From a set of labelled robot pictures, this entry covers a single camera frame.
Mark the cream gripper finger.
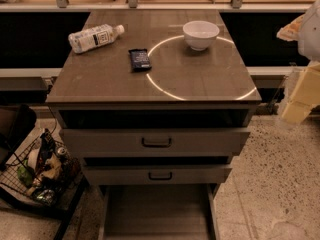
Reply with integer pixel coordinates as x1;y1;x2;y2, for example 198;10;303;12
281;102;311;124
290;64;320;106

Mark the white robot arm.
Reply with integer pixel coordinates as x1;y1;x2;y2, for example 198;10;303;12
277;0;320;124

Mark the grey drawer cabinet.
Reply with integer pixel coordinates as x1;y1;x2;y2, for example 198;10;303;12
45;9;263;240

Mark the bottom open grey drawer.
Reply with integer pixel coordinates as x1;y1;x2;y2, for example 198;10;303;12
98;184;220;240

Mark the middle grey drawer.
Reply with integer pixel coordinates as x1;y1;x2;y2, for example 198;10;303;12
82;165;232;185

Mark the top grey drawer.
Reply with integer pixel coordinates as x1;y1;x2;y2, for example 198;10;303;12
60;128;250;157

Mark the white ceramic bowl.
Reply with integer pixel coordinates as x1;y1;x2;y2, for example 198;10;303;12
183;21;220;51

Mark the clear plastic water bottle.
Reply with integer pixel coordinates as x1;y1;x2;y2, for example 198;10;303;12
68;24;125;54

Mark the soda can in basket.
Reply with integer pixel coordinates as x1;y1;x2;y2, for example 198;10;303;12
56;147;68;160

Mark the dark snack bag in basket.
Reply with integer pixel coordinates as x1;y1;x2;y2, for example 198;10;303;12
36;129;56;174

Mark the green item in basket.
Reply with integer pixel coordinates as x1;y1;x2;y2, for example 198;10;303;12
17;165;33;187

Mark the black wire basket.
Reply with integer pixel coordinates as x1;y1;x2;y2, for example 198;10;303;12
0;139;80;206

